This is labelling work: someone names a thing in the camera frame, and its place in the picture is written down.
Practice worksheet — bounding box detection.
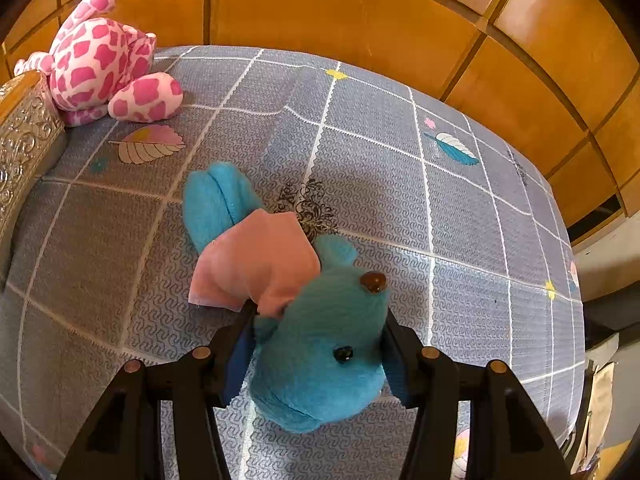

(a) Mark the grey patterned bed sheet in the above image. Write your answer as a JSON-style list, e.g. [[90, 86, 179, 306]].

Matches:
[[1, 47, 585, 479]]

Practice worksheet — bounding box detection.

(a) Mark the blue plush teddy pink shirt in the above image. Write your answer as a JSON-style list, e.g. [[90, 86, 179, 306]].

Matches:
[[182, 162, 390, 434]]

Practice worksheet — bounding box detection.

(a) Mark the ornate silver gold box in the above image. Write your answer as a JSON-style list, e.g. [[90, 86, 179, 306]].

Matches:
[[0, 70, 67, 283]]

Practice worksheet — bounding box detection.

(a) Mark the pink white spotted plush toy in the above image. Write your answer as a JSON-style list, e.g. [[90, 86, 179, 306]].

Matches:
[[13, 0, 183, 127]]

